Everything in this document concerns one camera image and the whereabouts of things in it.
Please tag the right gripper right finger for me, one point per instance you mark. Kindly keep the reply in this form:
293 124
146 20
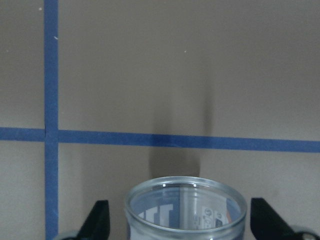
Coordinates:
267 224

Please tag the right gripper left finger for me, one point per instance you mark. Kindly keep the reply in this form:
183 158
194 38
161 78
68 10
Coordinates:
95 227

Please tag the clear tennis ball can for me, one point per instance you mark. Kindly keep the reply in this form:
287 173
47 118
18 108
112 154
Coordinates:
184 208

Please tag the brown paper table mat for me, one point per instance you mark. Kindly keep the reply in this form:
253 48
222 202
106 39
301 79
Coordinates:
97 96

